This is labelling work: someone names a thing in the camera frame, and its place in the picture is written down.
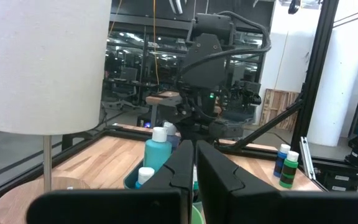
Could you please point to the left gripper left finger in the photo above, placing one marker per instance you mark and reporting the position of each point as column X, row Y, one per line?
column 172, row 186

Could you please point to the small light blue paint bottle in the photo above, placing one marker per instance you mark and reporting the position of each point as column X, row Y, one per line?
column 145, row 174

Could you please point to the grey office chair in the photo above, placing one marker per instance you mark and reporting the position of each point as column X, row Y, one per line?
column 126, row 81

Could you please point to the silver aluminium bar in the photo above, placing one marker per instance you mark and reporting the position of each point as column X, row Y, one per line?
column 307, row 155

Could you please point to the large blue paint bottle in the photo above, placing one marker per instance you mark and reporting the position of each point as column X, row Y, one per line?
column 170, row 128

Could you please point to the small green paint bottle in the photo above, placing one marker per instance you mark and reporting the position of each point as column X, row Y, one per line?
column 289, row 174

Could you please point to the teal plastic bin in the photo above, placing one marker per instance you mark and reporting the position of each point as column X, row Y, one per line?
column 130, row 180

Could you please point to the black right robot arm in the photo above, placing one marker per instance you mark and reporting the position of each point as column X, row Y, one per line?
column 207, row 68

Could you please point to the wooden pallet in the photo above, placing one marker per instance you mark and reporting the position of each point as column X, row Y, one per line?
column 278, row 109

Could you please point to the large teal paint bottle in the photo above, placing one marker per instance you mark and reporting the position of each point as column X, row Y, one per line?
column 157, row 152

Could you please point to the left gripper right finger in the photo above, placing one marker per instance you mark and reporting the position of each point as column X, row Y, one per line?
column 222, row 193

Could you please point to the wooden background table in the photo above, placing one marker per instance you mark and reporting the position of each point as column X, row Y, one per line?
column 163, row 99

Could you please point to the green plastic cup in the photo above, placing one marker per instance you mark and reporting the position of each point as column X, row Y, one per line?
column 197, row 219

